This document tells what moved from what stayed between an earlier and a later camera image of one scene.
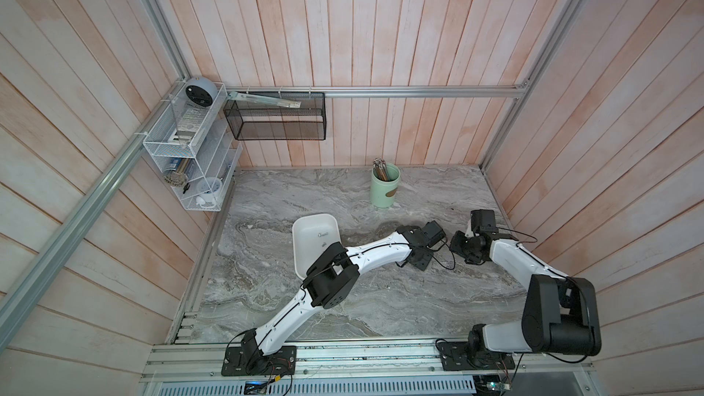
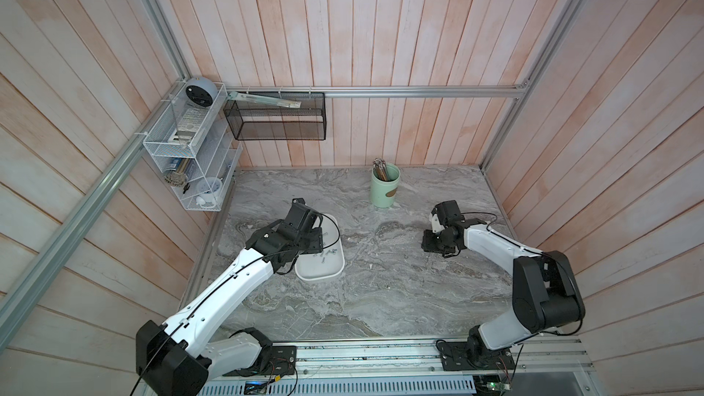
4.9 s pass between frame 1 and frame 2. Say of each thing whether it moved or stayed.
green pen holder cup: stayed
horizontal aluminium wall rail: stayed
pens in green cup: stayed
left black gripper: moved
